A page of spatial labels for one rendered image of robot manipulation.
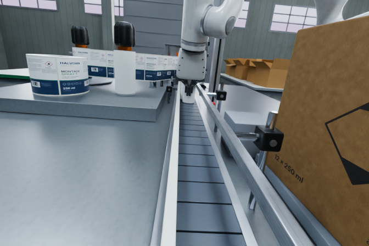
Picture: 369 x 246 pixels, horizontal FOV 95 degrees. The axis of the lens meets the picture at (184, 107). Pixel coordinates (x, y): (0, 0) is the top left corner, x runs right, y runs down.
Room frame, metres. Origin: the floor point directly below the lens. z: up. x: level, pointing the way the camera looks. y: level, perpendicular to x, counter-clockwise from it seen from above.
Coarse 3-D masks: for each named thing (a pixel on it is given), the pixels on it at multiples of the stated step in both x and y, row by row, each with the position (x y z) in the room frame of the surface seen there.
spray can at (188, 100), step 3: (189, 81) 0.66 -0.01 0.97; (183, 84) 0.68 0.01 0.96; (183, 87) 0.68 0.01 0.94; (183, 90) 0.68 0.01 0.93; (183, 93) 0.68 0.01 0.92; (192, 93) 0.67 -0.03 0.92; (183, 96) 0.67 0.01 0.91; (186, 96) 0.67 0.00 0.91; (189, 96) 0.66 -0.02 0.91; (192, 96) 0.67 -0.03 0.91; (183, 99) 0.67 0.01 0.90; (186, 99) 0.67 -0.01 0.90; (189, 99) 0.66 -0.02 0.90; (192, 99) 0.67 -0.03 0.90; (183, 102) 0.67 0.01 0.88; (186, 102) 0.67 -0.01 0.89; (189, 102) 0.67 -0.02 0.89; (192, 102) 0.67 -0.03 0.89
